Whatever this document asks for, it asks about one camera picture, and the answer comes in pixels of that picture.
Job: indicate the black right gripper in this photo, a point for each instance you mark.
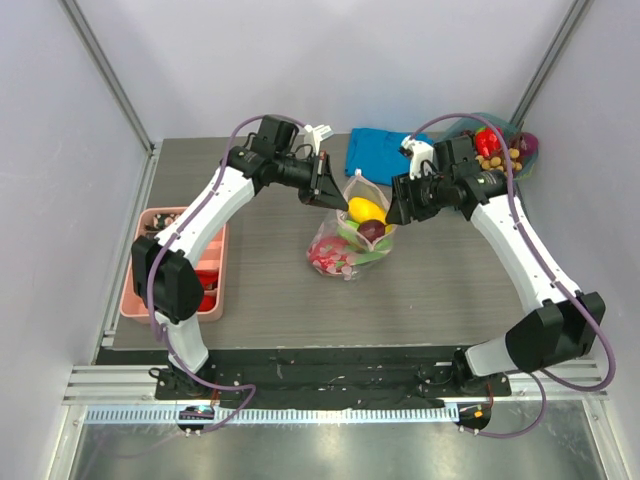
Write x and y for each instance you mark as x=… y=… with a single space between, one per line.
x=406 y=198

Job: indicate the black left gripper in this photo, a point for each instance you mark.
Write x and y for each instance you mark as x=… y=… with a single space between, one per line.
x=321 y=185

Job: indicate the dark purple toy onion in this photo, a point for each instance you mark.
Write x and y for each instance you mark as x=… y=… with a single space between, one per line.
x=372 y=229

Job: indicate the yellow toy mango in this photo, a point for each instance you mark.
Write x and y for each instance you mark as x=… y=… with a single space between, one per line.
x=361 y=209

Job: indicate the green toy cucumber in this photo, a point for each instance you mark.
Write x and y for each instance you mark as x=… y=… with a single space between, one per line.
x=348 y=231

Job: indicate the clear pink-dotted zip bag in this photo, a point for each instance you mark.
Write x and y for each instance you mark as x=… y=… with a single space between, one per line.
x=366 y=253

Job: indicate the pink toy dragon fruit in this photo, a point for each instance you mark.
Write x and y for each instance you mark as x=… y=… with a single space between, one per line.
x=332 y=256

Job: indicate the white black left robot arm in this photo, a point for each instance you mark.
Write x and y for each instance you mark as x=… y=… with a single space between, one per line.
x=282 y=151

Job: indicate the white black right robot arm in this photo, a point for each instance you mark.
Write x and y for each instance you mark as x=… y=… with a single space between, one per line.
x=560 y=320

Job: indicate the blue folded cloth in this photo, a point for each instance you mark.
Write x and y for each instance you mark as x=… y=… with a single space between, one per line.
x=375 y=153

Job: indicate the brown toy longan bunch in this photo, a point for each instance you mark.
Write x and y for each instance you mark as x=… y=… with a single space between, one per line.
x=498 y=161

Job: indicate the teal plastic fruit basket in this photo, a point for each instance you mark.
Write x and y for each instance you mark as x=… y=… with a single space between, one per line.
x=468 y=127

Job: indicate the red toy bell pepper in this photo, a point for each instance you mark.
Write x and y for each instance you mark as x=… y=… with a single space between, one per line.
x=487 y=142

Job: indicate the purple toy eggplant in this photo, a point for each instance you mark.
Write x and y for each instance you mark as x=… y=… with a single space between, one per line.
x=526 y=143

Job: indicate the lower red folded cloth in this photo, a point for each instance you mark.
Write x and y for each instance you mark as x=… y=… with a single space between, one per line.
x=207 y=304

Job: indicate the rose patterned dark cloth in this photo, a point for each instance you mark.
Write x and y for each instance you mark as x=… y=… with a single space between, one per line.
x=160 y=221

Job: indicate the pink plastic divided organizer tray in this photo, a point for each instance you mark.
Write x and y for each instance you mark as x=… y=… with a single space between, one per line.
x=211 y=269

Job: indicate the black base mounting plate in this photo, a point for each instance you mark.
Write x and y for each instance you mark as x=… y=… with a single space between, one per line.
x=331 y=378

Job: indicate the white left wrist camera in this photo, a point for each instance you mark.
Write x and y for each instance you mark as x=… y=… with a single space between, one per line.
x=313 y=138

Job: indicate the aluminium frame rail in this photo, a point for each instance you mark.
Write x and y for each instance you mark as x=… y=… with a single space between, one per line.
x=124 y=384

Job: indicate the white slotted cable duct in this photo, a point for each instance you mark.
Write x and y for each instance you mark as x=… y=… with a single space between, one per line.
x=195 y=414

